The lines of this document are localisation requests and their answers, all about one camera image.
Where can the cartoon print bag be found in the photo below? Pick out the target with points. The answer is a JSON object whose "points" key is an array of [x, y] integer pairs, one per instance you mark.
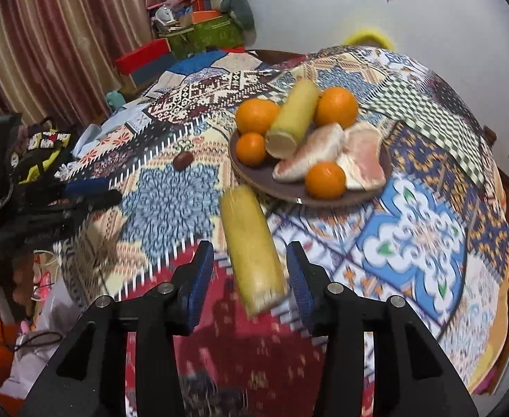
{"points": [[46, 143]]}

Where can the person's left hand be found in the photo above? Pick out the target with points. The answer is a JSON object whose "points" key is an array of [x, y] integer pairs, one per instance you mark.
{"points": [[23, 286]]}

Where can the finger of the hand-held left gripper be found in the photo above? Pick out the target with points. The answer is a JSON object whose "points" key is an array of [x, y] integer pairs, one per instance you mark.
{"points": [[85, 186], [102, 200]]}

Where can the peeled pomelo segment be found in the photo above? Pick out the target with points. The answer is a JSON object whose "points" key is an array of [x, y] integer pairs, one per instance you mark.
{"points": [[363, 156], [313, 154]]}

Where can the white plastic bag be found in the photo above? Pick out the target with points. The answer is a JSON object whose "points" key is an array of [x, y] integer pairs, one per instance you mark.
{"points": [[50, 312]]}

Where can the striped brown curtain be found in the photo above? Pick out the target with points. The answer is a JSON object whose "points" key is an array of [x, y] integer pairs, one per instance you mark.
{"points": [[63, 30]]}

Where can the grey green pillow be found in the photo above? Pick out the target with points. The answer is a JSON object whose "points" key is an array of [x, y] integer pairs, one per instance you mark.
{"points": [[237, 0]]}

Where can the patchwork printed tablecloth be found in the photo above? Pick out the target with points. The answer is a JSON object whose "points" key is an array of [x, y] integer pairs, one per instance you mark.
{"points": [[411, 226]]}

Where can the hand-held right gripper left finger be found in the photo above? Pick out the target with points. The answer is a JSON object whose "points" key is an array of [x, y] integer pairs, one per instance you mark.
{"points": [[193, 286]]}

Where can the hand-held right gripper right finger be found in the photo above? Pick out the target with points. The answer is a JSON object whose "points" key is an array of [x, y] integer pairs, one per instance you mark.
{"points": [[304, 286]]}

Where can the red box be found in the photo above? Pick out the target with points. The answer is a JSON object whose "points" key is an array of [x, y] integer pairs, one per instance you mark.
{"points": [[143, 57]]}

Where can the orange box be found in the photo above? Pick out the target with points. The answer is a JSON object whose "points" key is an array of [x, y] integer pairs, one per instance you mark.
{"points": [[206, 15]]}

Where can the small mandarin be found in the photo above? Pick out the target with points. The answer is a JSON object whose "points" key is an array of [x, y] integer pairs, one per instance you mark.
{"points": [[251, 148], [325, 180]]}

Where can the yellow fluffy object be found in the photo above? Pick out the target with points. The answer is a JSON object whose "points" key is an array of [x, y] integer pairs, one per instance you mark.
{"points": [[367, 38]]}

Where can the yellow corn cob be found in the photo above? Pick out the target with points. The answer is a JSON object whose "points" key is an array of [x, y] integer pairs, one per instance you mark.
{"points": [[293, 119], [252, 249]]}

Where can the teal small object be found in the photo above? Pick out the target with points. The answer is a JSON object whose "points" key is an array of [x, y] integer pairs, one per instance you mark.
{"points": [[114, 99]]}

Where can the dark purple plate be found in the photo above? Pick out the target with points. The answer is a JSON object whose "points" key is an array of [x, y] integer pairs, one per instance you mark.
{"points": [[289, 192]]}

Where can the orange yellow blanket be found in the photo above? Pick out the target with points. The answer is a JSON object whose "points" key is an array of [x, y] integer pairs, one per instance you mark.
{"points": [[482, 373]]}

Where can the light blue cloth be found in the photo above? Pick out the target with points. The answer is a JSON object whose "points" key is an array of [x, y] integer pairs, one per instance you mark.
{"points": [[87, 139]]}

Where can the large orange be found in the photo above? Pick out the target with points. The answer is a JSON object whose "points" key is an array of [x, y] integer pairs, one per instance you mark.
{"points": [[256, 115], [336, 106]]}

